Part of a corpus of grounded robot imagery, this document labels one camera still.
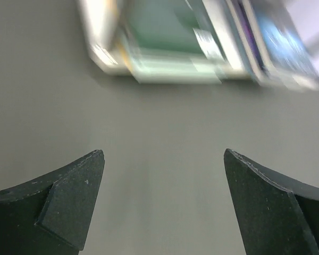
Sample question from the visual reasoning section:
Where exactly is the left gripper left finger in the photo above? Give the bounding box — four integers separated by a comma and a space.
0, 150, 105, 254

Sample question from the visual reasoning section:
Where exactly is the dark green book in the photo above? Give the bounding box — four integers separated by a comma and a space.
124, 0, 224, 58

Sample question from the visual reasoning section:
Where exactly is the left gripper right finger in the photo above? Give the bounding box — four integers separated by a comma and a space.
224, 149, 319, 254

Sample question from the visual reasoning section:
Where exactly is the white two-tier shelf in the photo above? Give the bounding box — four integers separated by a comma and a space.
78, 0, 319, 88

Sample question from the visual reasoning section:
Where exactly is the pale grey-green book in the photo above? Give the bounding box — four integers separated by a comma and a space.
120, 35, 221, 84

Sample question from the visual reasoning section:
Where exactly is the purple galaxy cover book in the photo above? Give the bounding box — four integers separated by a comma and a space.
231, 1, 265, 81

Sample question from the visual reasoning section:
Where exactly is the dark blue Wuthering Heights book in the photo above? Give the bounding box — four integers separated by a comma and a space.
242, 1, 319, 90

